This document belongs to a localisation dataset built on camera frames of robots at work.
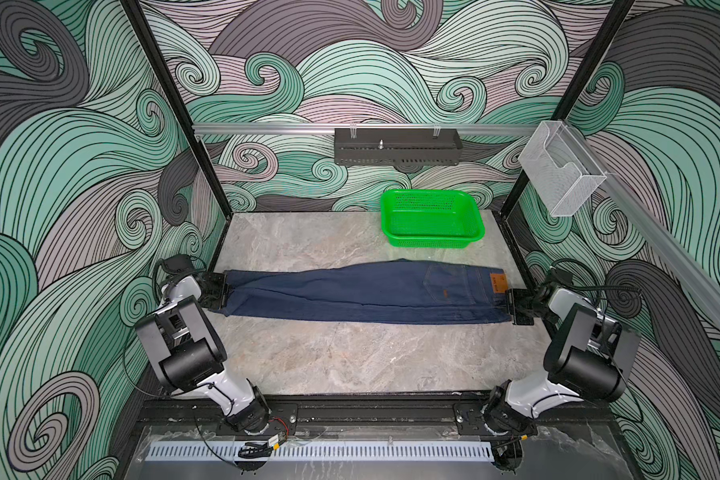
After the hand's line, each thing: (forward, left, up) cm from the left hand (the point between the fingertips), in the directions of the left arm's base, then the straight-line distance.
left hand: (233, 280), depth 91 cm
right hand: (-3, -83, -3) cm, 83 cm away
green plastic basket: (+32, -67, -3) cm, 74 cm away
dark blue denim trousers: (+3, -53, -10) cm, 54 cm away
